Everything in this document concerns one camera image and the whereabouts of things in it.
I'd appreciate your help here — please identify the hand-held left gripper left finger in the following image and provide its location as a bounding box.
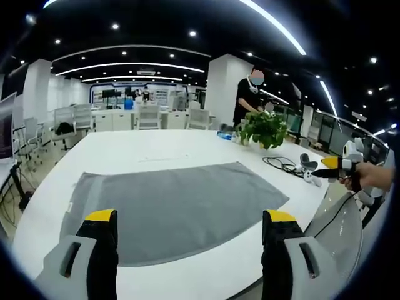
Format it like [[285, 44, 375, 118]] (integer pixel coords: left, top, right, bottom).
[[34, 208, 120, 300]]

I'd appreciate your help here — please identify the grey mesh office chair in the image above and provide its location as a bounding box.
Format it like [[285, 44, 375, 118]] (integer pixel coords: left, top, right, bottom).
[[303, 189, 366, 284]]

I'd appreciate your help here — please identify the white table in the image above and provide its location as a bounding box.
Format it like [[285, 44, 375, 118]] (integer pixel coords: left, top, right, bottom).
[[11, 128, 332, 300]]

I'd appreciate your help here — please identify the black cable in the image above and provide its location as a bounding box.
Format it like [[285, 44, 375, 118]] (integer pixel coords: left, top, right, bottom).
[[261, 156, 303, 173]]

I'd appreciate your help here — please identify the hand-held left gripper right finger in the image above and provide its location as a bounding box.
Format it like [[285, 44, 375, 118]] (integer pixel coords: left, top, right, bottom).
[[261, 209, 342, 300]]

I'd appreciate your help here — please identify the computer monitor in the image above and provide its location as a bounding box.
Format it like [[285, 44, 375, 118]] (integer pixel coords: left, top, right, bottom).
[[0, 91, 18, 161]]

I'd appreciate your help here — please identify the grey towel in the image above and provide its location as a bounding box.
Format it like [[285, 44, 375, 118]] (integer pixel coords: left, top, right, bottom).
[[61, 161, 290, 268]]

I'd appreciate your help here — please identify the black bag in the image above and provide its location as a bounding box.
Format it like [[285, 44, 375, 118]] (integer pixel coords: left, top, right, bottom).
[[54, 121, 78, 136]]

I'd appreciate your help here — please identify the green potted plant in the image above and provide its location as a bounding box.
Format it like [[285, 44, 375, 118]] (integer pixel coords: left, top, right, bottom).
[[237, 110, 291, 151]]

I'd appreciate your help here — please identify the person's right hand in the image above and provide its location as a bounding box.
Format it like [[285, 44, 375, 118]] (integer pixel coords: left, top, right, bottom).
[[342, 163, 394, 192]]

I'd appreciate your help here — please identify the white office chair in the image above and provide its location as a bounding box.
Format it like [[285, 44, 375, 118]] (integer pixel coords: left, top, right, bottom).
[[73, 104, 95, 129], [14, 116, 43, 165], [51, 107, 78, 152], [186, 107, 211, 131], [136, 104, 163, 131]]

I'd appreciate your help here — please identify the white controller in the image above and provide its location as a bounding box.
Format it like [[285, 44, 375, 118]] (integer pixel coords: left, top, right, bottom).
[[303, 170, 323, 188]]

